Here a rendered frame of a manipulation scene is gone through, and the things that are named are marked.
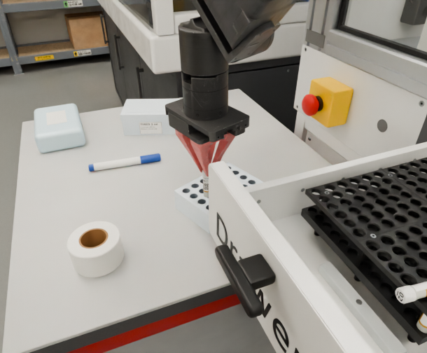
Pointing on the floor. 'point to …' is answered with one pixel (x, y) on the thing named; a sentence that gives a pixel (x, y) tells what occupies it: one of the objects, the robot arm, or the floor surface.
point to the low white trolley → (132, 242)
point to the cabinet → (323, 141)
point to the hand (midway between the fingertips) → (207, 168)
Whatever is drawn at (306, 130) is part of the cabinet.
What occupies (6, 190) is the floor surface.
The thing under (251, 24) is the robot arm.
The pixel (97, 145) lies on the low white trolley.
